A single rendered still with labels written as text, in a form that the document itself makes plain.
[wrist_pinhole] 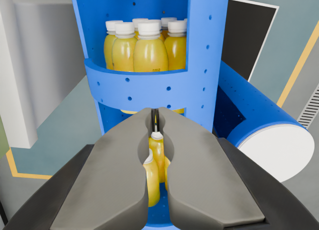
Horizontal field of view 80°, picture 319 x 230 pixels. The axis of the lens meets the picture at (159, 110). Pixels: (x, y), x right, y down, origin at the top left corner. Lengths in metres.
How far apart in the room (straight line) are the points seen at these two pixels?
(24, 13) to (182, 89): 0.37
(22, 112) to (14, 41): 0.14
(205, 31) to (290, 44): 1.59
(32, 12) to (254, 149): 0.72
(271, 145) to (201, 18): 0.53
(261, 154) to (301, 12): 1.32
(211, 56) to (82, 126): 1.69
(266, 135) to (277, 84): 1.28
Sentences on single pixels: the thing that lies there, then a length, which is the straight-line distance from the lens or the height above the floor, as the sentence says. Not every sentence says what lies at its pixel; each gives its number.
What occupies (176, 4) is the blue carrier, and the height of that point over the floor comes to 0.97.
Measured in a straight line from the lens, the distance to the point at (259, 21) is 1.54.
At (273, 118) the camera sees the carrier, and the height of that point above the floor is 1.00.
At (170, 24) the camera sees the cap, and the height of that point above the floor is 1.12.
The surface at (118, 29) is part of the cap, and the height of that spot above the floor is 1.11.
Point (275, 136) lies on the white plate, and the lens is 0.72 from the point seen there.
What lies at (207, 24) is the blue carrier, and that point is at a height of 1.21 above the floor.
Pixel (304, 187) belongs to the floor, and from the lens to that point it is 3.07.
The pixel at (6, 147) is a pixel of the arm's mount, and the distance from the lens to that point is 0.57.
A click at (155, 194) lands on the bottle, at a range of 0.62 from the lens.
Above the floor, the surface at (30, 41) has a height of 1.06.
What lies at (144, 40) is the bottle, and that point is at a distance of 0.36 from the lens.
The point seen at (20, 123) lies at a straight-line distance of 0.52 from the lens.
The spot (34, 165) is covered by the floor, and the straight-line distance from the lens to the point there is 2.46.
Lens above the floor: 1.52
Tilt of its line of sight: 61 degrees down
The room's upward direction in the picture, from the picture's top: 176 degrees clockwise
